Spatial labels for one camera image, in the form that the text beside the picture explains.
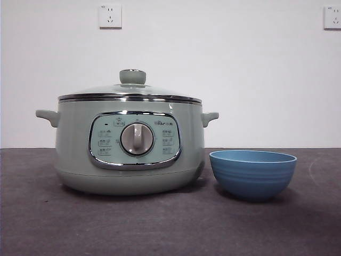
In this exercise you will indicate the glass lid with green knob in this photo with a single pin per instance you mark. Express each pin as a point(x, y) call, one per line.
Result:
point(132, 77)

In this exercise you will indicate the pale green electric steamer pot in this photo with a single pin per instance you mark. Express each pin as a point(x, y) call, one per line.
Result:
point(74, 149)

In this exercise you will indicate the blue ribbed bowl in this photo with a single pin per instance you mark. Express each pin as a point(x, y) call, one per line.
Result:
point(253, 176)

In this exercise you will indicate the white wall socket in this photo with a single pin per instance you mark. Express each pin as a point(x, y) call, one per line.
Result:
point(110, 16)
point(333, 17)

